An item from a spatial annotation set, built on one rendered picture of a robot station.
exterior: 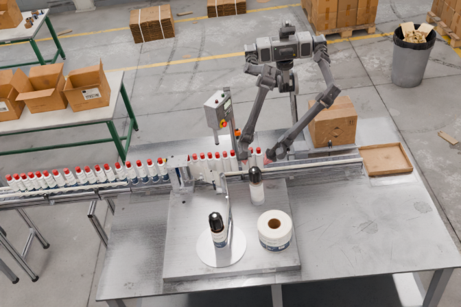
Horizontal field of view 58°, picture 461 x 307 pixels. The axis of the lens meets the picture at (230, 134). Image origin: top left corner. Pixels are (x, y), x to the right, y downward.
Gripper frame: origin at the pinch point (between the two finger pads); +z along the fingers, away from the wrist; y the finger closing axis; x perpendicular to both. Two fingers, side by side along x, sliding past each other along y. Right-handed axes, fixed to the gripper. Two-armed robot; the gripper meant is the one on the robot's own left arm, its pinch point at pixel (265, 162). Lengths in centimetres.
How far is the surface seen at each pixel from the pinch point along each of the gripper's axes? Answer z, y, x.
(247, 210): 15.0, 35.0, -8.9
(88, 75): 85, -140, -126
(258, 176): -12.3, 31.8, -17.7
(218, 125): -14.6, 0.8, -45.6
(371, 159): -38, 0, 66
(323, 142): -25.1, -16.7, 37.7
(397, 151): -50, -5, 82
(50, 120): 125, -106, -142
